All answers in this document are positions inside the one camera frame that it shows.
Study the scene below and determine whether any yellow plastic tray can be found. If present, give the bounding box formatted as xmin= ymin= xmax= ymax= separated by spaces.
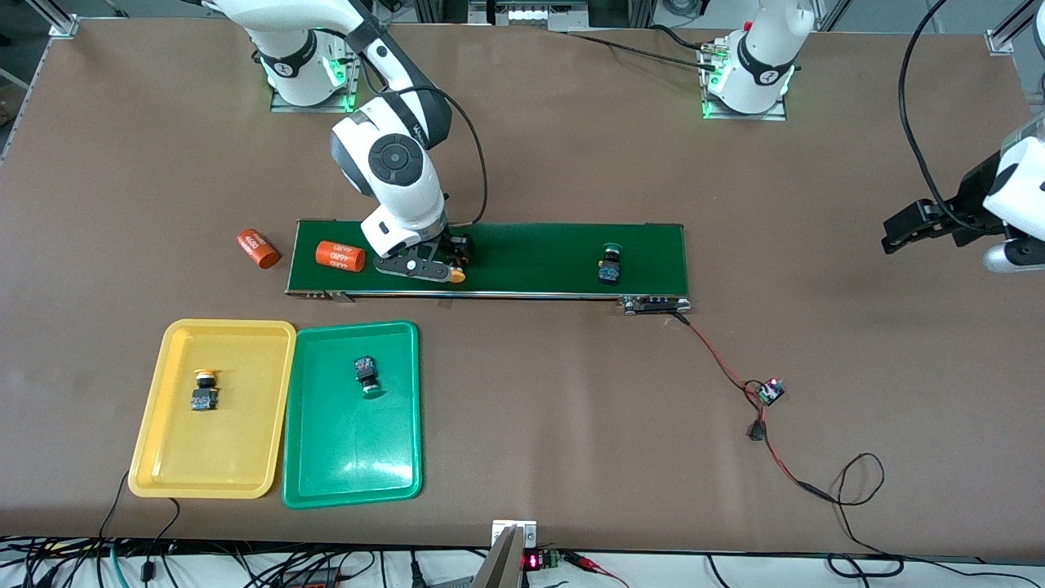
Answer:
xmin=128 ymin=318 xmax=297 ymax=500

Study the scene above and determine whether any white lit device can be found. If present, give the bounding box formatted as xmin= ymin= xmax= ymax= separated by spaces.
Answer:
xmin=469 ymin=0 xmax=589 ymax=27

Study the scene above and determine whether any grey camera stand pole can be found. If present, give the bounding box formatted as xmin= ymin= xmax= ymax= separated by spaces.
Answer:
xmin=469 ymin=525 xmax=525 ymax=588

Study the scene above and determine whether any orange cylinder white 4680 print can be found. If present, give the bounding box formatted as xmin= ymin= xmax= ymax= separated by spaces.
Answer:
xmin=315 ymin=240 xmax=367 ymax=274
xmin=236 ymin=228 xmax=282 ymax=271

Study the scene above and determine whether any silver metal table bracket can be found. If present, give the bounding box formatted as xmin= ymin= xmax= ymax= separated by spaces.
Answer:
xmin=491 ymin=519 xmax=539 ymax=550

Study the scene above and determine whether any black base power cable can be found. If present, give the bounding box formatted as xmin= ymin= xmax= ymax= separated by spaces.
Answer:
xmin=567 ymin=23 xmax=719 ymax=73

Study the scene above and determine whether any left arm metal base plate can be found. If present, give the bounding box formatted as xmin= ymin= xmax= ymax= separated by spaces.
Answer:
xmin=700 ymin=45 xmax=789 ymax=123

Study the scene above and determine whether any green plastic tray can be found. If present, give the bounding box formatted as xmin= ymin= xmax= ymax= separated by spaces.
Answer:
xmin=282 ymin=321 xmax=424 ymax=510

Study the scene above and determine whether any black cable with inline plug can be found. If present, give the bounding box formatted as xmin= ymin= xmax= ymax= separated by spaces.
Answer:
xmin=140 ymin=497 xmax=182 ymax=582

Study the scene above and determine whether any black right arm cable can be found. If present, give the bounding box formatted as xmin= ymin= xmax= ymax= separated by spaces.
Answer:
xmin=359 ymin=49 xmax=490 ymax=229

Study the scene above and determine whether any red black conveyor wire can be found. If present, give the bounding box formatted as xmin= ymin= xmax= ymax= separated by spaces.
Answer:
xmin=674 ymin=313 xmax=764 ymax=391

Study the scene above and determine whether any green conveyor belt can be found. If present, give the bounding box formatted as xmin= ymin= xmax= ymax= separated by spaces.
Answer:
xmin=284 ymin=219 xmax=693 ymax=316

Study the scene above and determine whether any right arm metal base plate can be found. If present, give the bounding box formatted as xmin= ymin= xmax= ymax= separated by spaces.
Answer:
xmin=269 ymin=23 xmax=364 ymax=114

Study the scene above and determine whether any thin black table cable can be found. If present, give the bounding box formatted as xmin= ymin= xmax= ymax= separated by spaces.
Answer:
xmin=98 ymin=470 xmax=131 ymax=544

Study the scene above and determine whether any red alligator clip lead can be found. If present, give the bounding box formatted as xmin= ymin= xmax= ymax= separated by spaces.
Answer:
xmin=563 ymin=552 xmax=631 ymax=588

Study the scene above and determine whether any green push button switch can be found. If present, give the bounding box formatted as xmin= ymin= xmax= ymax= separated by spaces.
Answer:
xmin=597 ymin=242 xmax=625 ymax=287
xmin=353 ymin=355 xmax=387 ymax=400

